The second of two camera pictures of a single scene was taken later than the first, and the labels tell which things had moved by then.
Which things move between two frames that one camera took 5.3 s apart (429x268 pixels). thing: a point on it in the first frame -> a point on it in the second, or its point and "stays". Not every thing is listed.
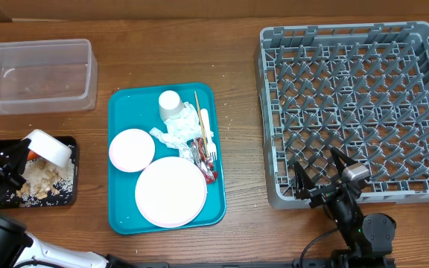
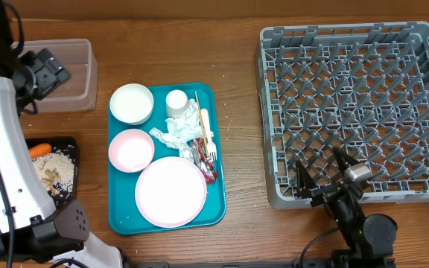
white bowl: (49, 147) -> (131, 103)
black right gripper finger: (304, 184) stays
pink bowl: (131, 150) stays
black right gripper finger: (337, 154) stays
